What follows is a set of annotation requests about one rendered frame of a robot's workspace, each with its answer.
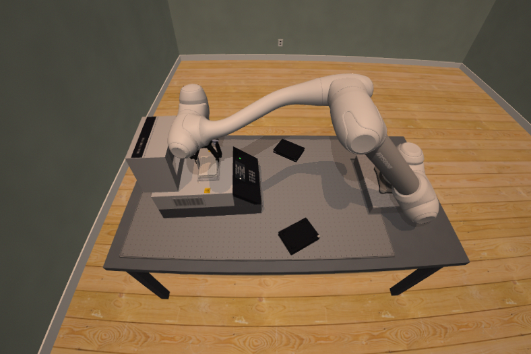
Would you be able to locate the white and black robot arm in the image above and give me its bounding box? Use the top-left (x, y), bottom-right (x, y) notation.
top-left (167, 73), bottom-right (439, 224)

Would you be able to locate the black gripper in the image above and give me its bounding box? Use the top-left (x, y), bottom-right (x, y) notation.
top-left (190, 139), bottom-right (222, 169)

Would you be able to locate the beige lab instrument with lid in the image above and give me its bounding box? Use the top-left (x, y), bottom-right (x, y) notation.
top-left (125, 115), bottom-right (261, 218)

